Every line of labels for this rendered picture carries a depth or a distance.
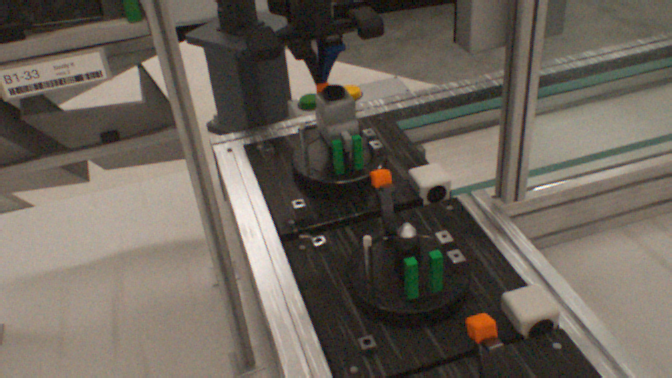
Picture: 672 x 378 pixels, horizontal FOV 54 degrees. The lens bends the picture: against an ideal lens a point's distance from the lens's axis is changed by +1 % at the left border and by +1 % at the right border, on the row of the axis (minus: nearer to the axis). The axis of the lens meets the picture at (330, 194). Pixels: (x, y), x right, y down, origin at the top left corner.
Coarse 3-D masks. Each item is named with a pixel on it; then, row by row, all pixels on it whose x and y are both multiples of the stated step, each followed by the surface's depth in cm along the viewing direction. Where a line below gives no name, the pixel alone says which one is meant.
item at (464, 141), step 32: (416, 128) 107; (448, 128) 109; (480, 128) 111; (448, 160) 104; (480, 160) 103; (544, 192) 88; (576, 192) 89; (608, 192) 91; (640, 192) 93; (544, 224) 91; (576, 224) 93; (608, 224) 95
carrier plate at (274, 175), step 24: (360, 120) 105; (384, 120) 105; (264, 144) 102; (288, 144) 101; (408, 144) 98; (264, 168) 97; (288, 168) 96; (408, 168) 93; (264, 192) 92; (288, 192) 91; (312, 192) 91; (360, 192) 90; (408, 192) 89; (288, 216) 87; (312, 216) 86; (336, 216) 86; (360, 216) 86; (288, 240) 85
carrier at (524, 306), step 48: (336, 240) 82; (384, 240) 77; (432, 240) 78; (480, 240) 80; (336, 288) 75; (384, 288) 72; (432, 288) 70; (480, 288) 73; (528, 288) 70; (336, 336) 70; (384, 336) 69; (432, 336) 68; (528, 336) 68
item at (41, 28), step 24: (0, 0) 56; (24, 0) 56; (48, 0) 56; (72, 0) 56; (96, 0) 56; (120, 0) 64; (0, 24) 56; (24, 24) 56; (48, 24) 56; (72, 24) 57
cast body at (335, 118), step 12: (324, 96) 88; (336, 96) 87; (348, 96) 88; (324, 108) 87; (336, 108) 87; (348, 108) 87; (324, 120) 88; (336, 120) 88; (348, 120) 88; (324, 132) 90; (336, 132) 88; (348, 132) 89; (348, 144) 87
